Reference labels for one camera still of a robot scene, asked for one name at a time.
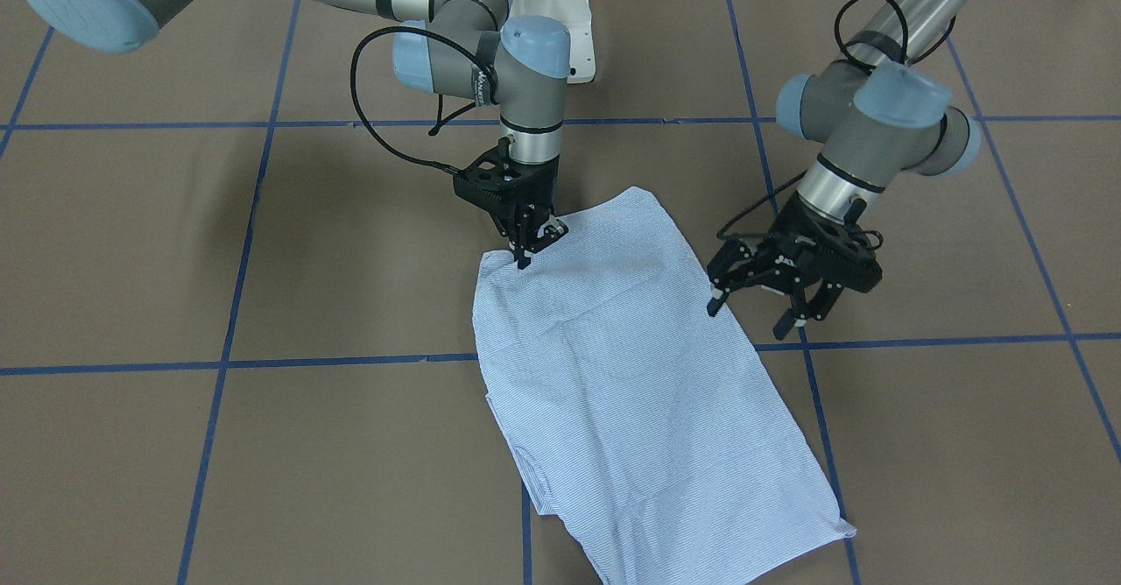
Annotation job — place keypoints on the blue striped dress shirt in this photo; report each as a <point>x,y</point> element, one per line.
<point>649,428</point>

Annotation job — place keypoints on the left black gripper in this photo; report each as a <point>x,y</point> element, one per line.
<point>782,250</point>

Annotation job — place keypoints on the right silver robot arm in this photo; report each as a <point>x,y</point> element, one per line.
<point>515,55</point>

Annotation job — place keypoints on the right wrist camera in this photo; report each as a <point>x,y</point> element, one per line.
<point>489,183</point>

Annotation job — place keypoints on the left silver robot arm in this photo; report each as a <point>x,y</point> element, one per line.
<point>874,116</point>

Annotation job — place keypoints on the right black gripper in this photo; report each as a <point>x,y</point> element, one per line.
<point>543,185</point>

